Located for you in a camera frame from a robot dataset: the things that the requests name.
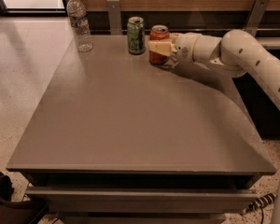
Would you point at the red coke can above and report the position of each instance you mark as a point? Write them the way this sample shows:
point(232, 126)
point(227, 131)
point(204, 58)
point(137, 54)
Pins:
point(158, 32)

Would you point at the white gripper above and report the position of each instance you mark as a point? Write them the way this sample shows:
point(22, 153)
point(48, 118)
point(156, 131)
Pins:
point(184, 48)

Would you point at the green soda can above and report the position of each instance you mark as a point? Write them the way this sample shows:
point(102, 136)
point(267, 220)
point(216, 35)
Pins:
point(136, 35)

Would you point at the grey drawer cabinet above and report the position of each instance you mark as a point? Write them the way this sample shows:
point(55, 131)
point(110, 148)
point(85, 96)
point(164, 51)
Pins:
point(117, 140)

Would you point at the clear plastic water bottle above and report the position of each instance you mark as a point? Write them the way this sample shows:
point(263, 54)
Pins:
point(77, 15)

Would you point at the metal bracket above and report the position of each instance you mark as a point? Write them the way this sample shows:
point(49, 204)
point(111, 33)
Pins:
point(114, 16)
point(255, 16)

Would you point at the left metal bracket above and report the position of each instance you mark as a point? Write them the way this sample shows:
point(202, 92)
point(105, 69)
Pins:
point(114, 16)

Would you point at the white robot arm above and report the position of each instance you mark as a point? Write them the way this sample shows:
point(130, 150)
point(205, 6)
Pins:
point(234, 54)

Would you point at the dark chair base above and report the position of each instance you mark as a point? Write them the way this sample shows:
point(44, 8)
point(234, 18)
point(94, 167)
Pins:
point(24, 212)

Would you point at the right metal bracket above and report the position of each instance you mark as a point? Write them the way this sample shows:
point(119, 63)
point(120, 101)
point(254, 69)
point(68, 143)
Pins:
point(255, 16)

